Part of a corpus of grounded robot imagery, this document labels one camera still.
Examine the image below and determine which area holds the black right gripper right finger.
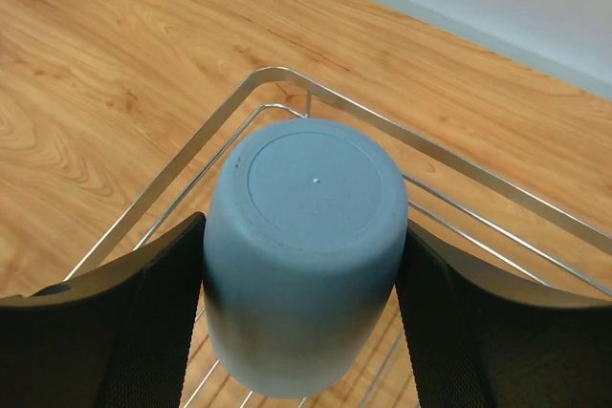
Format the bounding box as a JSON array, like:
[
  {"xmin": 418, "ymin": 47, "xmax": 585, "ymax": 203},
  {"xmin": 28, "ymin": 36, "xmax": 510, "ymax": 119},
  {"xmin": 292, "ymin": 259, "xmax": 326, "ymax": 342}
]
[{"xmin": 396, "ymin": 224, "xmax": 611, "ymax": 407}]

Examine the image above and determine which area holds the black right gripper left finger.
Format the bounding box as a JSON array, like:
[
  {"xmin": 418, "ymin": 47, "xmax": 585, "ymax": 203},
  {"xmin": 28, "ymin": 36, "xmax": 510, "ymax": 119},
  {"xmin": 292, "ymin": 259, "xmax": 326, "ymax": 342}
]
[{"xmin": 1, "ymin": 212, "xmax": 206, "ymax": 407}]

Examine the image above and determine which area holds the blue plastic cup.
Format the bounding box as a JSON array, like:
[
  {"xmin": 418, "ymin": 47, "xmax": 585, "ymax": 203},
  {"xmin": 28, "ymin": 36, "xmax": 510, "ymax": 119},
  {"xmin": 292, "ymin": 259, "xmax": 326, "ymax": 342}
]
[{"xmin": 204, "ymin": 118, "xmax": 408, "ymax": 399}]

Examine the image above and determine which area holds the metal wire dish rack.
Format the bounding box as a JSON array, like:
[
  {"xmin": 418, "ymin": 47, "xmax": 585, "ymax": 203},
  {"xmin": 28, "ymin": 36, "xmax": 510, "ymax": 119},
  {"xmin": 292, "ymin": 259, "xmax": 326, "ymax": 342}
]
[{"xmin": 73, "ymin": 67, "xmax": 611, "ymax": 407}]

